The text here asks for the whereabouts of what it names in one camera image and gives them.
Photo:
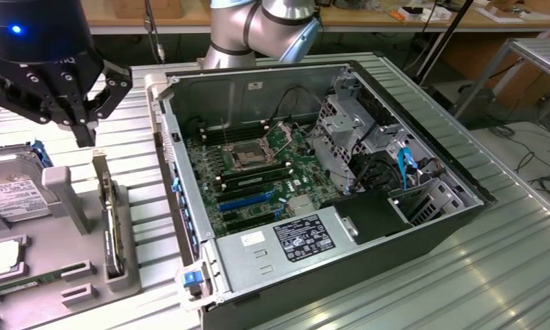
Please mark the green RAM stick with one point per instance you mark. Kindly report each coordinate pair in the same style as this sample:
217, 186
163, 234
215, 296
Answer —
23, 283

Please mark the thin metal locking lever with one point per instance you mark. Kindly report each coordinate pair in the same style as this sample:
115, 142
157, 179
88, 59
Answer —
225, 134

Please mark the black expansion slot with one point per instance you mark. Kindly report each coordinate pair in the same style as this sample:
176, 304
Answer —
252, 217
243, 196
256, 225

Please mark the green motherboard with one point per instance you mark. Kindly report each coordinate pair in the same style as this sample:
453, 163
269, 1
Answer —
303, 172

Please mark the silver hard disk drive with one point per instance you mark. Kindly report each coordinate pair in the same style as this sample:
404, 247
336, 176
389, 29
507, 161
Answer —
13, 192

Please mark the orange and white box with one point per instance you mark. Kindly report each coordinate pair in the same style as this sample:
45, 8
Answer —
400, 14

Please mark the black RAM slot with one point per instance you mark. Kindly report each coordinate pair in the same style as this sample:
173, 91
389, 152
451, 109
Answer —
233, 128
236, 134

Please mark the black tripod pole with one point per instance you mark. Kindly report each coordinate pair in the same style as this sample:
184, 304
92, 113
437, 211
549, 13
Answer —
444, 41

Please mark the metal socket cover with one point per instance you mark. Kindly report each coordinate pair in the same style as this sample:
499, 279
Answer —
281, 135

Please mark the silver CPU chip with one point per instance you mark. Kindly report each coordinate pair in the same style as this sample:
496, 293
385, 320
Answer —
0, 258

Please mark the open black PC case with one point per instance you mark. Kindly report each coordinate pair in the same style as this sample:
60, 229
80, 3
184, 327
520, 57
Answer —
303, 302

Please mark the silver power supply unit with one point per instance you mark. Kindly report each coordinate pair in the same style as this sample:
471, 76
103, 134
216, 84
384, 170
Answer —
256, 261

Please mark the CPU socket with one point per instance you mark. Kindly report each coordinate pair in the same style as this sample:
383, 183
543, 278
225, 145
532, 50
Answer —
248, 156

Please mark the black box under frame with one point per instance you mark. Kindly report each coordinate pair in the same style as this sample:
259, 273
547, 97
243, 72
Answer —
472, 103

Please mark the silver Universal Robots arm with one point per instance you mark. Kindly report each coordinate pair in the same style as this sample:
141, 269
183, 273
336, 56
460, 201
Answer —
239, 31

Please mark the white paper stack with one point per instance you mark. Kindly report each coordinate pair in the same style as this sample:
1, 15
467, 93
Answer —
500, 15

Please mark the small graphics card with fan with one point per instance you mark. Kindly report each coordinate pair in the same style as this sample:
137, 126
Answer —
113, 240

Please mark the grey parts rack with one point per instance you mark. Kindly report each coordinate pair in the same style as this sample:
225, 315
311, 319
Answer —
51, 247

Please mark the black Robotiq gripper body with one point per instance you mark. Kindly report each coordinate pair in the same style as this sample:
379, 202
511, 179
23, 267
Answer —
32, 38

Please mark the brown cardboard box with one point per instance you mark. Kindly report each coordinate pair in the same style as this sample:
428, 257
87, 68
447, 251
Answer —
133, 8

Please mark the wooden desk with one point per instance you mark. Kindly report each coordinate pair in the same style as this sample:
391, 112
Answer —
380, 20

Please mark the aluminium frame rack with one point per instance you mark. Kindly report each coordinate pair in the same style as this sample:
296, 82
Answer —
536, 55

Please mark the black plastic shroud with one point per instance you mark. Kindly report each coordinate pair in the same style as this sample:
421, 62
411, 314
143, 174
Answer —
371, 213

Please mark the black and white box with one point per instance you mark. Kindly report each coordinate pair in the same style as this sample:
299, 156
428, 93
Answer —
417, 12

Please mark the blue disk caddy bracket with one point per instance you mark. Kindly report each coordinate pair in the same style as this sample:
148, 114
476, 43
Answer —
43, 154

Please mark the silver perforated disk bay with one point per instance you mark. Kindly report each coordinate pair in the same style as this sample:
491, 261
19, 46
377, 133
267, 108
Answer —
431, 206

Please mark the blue case latch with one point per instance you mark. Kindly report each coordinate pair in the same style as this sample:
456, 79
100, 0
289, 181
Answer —
192, 278

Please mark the dark RAM stick with label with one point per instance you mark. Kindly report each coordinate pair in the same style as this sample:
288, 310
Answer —
256, 178

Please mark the silver chipset heatsink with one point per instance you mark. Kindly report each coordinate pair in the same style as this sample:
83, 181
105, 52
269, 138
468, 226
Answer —
300, 203

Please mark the silver drive cage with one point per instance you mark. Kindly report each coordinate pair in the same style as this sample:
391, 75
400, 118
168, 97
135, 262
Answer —
344, 120

